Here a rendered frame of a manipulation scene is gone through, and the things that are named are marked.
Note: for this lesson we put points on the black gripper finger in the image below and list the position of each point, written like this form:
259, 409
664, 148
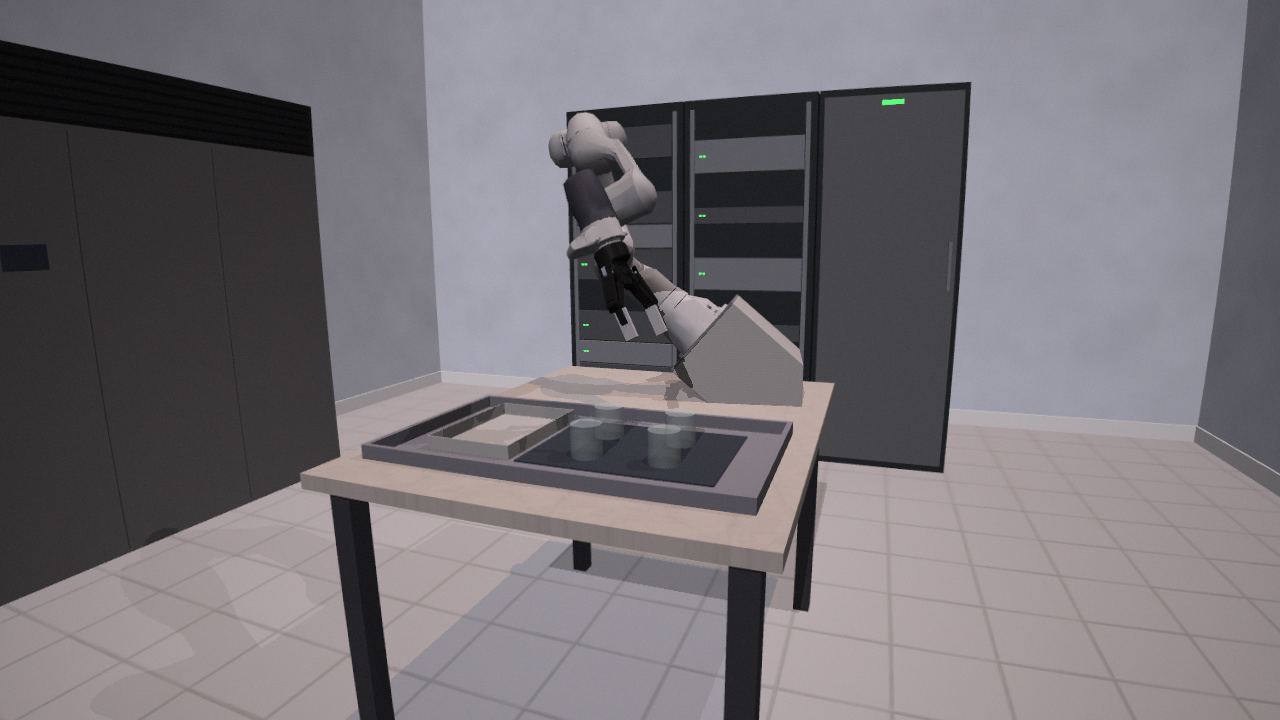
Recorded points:
647, 299
614, 292

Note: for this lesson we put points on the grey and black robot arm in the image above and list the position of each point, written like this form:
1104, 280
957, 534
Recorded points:
593, 148

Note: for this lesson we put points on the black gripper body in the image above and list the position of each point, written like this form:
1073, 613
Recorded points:
616, 255

